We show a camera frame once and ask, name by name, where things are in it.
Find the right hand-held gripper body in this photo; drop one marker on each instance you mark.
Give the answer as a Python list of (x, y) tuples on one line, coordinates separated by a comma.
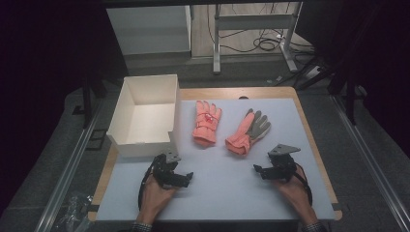
[(282, 166)]

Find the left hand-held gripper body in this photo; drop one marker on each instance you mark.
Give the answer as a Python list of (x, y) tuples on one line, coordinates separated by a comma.
[(164, 169)]

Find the pink glove with grey palm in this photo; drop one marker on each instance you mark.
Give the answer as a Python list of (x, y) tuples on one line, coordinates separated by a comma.
[(240, 138)]

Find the white box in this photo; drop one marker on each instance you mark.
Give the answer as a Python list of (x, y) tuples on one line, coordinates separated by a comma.
[(151, 119)]

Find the pink glove with red print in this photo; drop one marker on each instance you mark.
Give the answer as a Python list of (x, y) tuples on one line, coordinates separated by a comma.
[(206, 129)]

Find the person's left hand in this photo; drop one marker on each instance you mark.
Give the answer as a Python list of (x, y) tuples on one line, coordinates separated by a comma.
[(154, 198)]

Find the person's right hand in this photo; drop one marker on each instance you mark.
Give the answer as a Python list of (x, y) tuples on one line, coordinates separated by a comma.
[(295, 195)]

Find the black tape strip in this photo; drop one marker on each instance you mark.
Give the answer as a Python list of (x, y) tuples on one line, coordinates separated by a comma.
[(336, 206), (93, 208)]

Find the dark table grommet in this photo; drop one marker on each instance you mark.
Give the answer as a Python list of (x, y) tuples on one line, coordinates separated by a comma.
[(243, 97)]

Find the black floor plate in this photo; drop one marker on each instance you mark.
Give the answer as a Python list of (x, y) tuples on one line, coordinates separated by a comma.
[(96, 139)]

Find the black metal stand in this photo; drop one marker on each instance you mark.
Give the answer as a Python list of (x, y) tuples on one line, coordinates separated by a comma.
[(87, 100), (351, 100)]

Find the white power strip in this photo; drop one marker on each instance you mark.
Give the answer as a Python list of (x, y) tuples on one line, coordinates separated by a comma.
[(313, 72)]

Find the clear plastic bag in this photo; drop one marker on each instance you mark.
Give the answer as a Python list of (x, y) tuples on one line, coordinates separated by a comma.
[(74, 209)]

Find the white cabinet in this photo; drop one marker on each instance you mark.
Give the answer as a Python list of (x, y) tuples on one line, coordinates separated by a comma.
[(148, 30)]

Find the dark curtain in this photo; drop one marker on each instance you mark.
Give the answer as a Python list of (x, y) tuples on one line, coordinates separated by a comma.
[(42, 64), (380, 64)]

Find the metal floor rail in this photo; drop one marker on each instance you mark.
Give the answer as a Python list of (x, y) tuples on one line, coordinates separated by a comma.
[(370, 161), (66, 180)]

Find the white metal desk frame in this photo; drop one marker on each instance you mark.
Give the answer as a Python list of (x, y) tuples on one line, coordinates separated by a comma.
[(254, 22)]

